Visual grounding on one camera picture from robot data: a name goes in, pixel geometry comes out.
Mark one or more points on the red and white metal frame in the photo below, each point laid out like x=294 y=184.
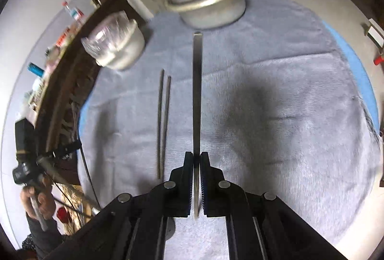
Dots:
x=378 y=60

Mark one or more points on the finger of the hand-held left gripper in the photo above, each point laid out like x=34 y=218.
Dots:
x=64 y=149

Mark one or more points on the blue thermos bottle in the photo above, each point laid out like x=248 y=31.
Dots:
x=35 y=69

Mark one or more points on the aluminium pot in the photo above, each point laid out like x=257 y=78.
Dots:
x=214 y=12

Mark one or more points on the dark carved wooden sideboard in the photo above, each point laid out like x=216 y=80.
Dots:
x=66 y=92

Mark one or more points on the grey tablecloth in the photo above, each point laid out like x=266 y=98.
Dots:
x=270 y=98

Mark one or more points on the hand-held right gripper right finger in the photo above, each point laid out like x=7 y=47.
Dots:
x=204 y=194

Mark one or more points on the dark wooden chopstick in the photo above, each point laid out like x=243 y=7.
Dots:
x=197 y=98
x=160 y=122
x=166 y=128

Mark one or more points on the person's left hand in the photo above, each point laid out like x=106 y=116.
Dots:
x=39 y=200

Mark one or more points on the small white stool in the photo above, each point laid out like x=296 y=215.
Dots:
x=375 y=32

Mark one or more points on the clear bottle with red cap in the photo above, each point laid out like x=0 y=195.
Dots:
x=72 y=12

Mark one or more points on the person's left forearm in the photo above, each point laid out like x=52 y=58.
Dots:
x=39 y=239

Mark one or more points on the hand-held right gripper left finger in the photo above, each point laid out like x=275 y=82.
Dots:
x=188 y=188

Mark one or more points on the blue table cover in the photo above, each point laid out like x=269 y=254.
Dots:
x=360 y=74

